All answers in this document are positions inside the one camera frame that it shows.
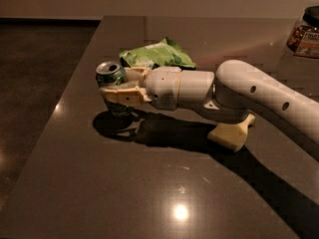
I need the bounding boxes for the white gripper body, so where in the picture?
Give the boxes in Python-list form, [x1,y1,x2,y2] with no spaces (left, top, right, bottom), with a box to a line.
[145,67,181,111]

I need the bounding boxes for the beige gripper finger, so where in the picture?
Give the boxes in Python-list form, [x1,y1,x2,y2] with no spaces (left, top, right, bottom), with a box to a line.
[100,86,152,108]
[125,67,152,84]

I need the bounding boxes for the green soda can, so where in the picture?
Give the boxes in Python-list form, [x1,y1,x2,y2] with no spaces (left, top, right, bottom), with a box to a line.
[96,61,133,118]

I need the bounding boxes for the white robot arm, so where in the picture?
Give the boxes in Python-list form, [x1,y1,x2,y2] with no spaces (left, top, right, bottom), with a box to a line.
[97,60,319,151]

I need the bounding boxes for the green chip bag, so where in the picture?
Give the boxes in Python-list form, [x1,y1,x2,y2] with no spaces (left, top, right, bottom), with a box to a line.
[119,38,196,70]

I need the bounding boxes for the yellow sponge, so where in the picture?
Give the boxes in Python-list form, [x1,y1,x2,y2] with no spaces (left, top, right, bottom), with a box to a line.
[207,114,255,152]

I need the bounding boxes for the snack jar with black lid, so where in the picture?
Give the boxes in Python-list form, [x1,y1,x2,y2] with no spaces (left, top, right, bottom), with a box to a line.
[286,6,319,59]

